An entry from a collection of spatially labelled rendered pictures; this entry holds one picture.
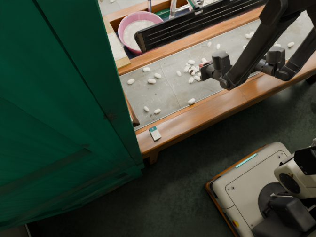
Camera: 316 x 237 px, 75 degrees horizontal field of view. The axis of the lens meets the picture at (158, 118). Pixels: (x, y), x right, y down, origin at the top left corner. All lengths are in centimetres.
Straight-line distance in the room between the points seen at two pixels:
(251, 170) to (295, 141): 67
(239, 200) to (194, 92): 79
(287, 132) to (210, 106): 117
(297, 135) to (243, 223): 97
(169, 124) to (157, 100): 14
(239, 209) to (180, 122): 77
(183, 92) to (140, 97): 22
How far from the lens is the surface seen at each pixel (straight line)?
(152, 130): 93
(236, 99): 109
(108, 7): 140
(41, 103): 21
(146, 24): 130
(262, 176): 159
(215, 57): 87
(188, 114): 99
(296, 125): 217
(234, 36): 133
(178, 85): 108
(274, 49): 107
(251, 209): 155
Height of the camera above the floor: 169
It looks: 71 degrees down
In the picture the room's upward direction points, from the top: 6 degrees clockwise
